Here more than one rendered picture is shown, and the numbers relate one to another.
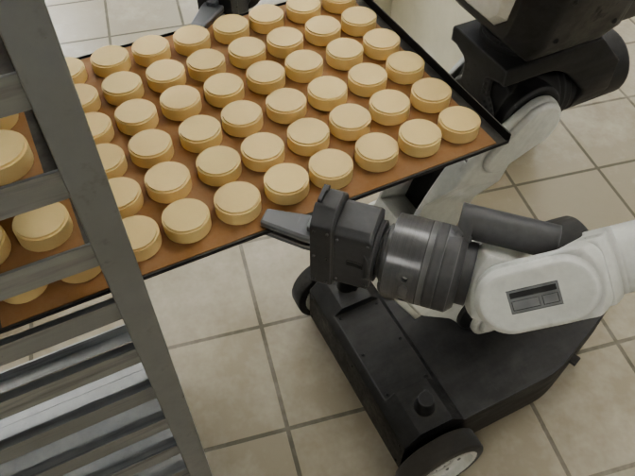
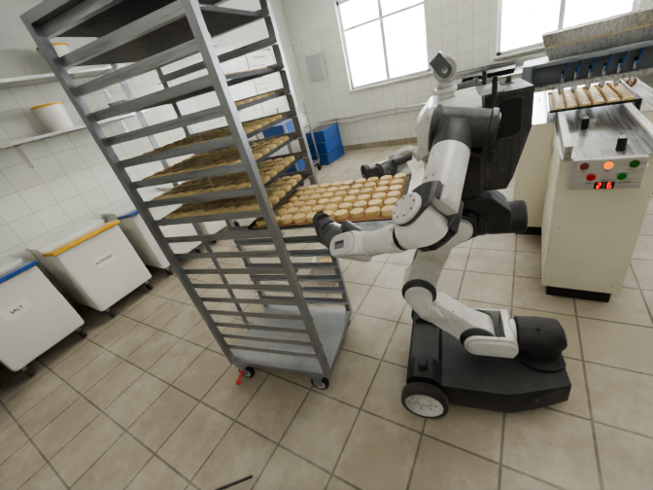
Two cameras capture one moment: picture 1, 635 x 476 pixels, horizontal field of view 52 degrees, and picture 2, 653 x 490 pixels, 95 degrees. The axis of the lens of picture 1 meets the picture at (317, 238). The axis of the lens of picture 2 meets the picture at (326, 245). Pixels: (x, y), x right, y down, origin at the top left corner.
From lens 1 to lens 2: 0.77 m
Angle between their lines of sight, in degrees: 45
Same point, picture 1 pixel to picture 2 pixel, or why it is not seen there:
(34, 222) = not seen: hidden behind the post
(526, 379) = (489, 388)
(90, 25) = not seen: hidden behind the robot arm
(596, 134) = not seen: outside the picture
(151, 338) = (277, 242)
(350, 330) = (417, 328)
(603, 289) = (353, 244)
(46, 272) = (257, 213)
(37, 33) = (243, 151)
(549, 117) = (463, 228)
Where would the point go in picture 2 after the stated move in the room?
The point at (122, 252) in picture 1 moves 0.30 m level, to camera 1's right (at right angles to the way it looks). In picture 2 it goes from (265, 209) to (323, 223)
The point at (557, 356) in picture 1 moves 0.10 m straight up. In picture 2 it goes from (516, 389) to (518, 373)
